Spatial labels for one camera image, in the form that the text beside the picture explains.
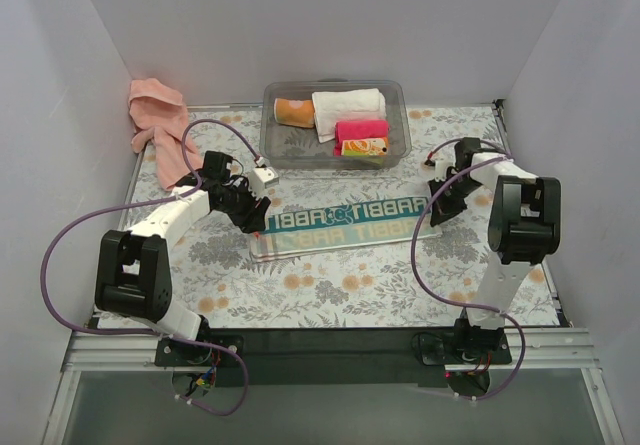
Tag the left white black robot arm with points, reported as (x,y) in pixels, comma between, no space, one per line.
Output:
(134,274)

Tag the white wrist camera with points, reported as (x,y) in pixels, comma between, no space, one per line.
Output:
(439,167)
(261,179)

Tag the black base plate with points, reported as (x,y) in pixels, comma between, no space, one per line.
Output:
(324,356)

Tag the white rolled towel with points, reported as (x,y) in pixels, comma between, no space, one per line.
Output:
(332,107)

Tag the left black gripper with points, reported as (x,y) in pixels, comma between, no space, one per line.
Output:
(245,207)

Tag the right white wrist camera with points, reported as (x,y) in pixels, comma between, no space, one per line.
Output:
(439,167)

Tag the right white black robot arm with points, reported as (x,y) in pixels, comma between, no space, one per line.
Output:
(523,228)

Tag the aluminium frame rail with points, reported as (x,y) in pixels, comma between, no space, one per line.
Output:
(546,348)

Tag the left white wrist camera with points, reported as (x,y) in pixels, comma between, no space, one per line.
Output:
(261,179)

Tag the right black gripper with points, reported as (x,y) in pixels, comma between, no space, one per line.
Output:
(451,197)

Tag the clear plastic bin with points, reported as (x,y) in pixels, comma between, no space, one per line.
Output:
(290,147)

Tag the hot pink rolled towel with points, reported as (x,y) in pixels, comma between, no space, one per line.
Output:
(360,130)

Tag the floral table mat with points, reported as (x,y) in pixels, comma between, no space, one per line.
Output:
(386,285)

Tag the orange print rolled towel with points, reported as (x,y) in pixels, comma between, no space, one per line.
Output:
(368,147)

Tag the rabbit print towel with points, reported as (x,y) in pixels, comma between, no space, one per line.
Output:
(363,224)

